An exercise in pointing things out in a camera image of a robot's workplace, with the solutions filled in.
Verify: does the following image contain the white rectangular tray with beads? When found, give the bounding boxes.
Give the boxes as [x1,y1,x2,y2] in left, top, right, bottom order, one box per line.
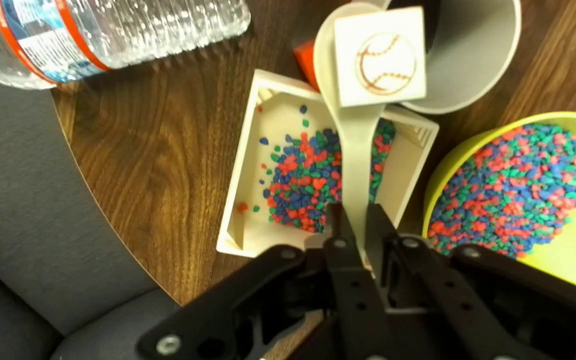
[215,66,443,262]

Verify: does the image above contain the grey plastic cup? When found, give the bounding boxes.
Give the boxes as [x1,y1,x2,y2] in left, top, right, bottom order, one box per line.
[386,0,524,118]

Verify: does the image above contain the white plastic spoon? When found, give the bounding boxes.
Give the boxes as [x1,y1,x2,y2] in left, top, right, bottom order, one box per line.
[311,0,394,271]

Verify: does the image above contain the clear plastic water bottle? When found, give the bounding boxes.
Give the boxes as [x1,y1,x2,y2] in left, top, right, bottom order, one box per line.
[0,0,255,92]

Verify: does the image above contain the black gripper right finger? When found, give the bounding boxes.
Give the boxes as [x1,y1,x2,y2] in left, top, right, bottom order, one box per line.
[364,203,576,360]

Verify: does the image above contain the orange white box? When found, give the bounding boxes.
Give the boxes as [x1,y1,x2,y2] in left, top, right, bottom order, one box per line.
[330,4,430,111]

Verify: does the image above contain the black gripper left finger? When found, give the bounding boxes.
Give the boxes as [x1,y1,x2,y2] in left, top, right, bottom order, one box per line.
[134,203,398,360]

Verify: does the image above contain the coloured pellets pile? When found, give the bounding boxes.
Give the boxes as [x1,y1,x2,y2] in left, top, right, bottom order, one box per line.
[256,102,398,236]
[426,121,576,262]

